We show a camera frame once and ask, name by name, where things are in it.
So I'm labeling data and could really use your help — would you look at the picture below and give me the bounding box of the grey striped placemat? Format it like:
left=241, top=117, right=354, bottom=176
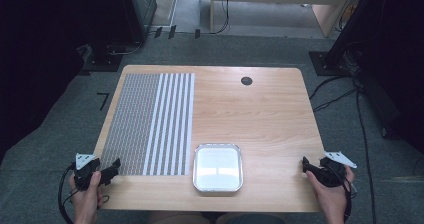
left=99, top=72, right=196, bottom=177

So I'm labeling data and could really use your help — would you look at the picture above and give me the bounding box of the right hand-held gripper cable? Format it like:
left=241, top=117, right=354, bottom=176
left=341, top=173, right=358, bottom=222

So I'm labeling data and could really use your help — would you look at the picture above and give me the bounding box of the grey-green cabinet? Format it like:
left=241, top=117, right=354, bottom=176
left=129, top=0, right=158, bottom=35

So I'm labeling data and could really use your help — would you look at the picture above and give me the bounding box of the left hand-held gripper cable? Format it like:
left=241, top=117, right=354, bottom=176
left=57, top=163, right=79, bottom=224

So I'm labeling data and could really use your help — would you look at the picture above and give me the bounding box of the grey floor cable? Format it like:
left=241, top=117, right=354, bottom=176
left=106, top=40, right=144, bottom=57

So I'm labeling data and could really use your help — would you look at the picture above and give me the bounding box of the person's left hand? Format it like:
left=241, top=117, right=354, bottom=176
left=68, top=170, right=105, bottom=224

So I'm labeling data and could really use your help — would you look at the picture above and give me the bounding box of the silver metal tray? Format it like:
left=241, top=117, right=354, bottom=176
left=192, top=142, right=244, bottom=193

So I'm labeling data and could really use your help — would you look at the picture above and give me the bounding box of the black floor cable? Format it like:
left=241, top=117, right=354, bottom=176
left=308, top=75, right=356, bottom=101
left=312, top=87, right=358, bottom=113
left=354, top=83, right=378, bottom=224

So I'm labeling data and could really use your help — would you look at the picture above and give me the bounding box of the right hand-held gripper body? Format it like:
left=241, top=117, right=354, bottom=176
left=314, top=151, right=358, bottom=188

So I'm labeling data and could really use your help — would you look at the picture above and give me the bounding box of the black metal stand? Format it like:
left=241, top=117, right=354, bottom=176
left=308, top=0, right=388, bottom=78
left=83, top=0, right=148, bottom=73

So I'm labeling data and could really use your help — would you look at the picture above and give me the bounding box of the black hanging cable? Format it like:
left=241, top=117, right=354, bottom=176
left=213, top=0, right=232, bottom=35

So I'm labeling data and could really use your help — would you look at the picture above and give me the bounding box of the hand-held gripper cable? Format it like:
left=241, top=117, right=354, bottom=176
left=341, top=173, right=358, bottom=222
left=57, top=163, right=79, bottom=224

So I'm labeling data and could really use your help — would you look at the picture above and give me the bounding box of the person's right hand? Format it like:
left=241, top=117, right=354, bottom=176
left=305, top=165, right=355, bottom=224

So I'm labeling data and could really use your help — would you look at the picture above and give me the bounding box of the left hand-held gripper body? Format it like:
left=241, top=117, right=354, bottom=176
left=73, top=153, right=103, bottom=191

